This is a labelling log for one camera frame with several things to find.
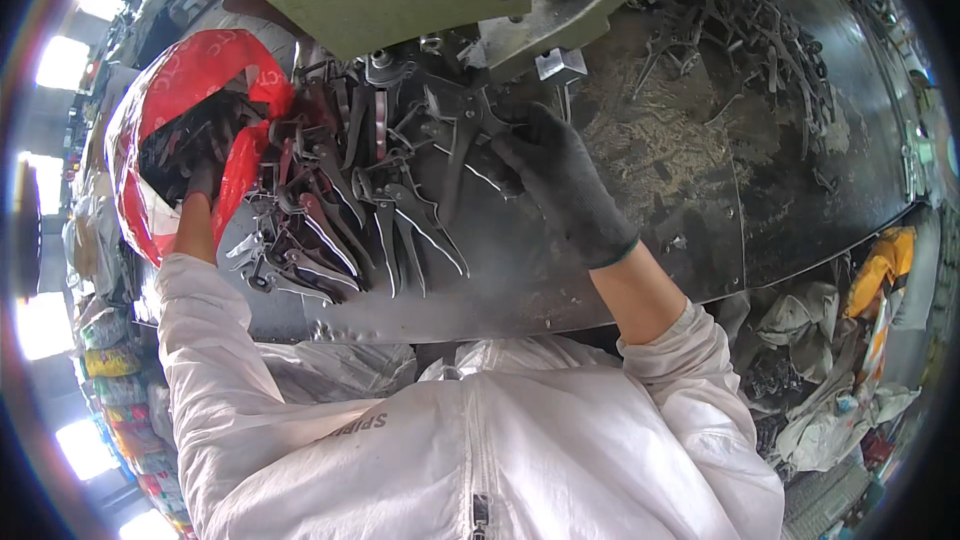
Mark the person's body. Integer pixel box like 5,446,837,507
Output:
171,315,786,540

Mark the heap of dark metal scrap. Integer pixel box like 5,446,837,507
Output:
628,0,841,196

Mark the dark steel shears piece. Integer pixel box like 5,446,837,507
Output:
424,86,530,228

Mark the heap of grey sacks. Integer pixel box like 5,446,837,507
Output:
738,281,924,475

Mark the red plastic bag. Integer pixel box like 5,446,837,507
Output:
105,28,300,268

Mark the stack of colourful sacks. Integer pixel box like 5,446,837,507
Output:
73,298,195,537

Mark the yellow sack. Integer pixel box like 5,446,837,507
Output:
843,226,919,322

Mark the person's left hand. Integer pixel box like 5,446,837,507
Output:
182,156,228,205

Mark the grey plastic crate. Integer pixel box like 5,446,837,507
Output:
780,457,879,540

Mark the person's right hand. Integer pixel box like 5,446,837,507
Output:
487,103,642,271

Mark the pile of grey plier blanks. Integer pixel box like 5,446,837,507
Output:
225,52,474,309

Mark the shiny metal die block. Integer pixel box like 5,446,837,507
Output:
534,47,589,84

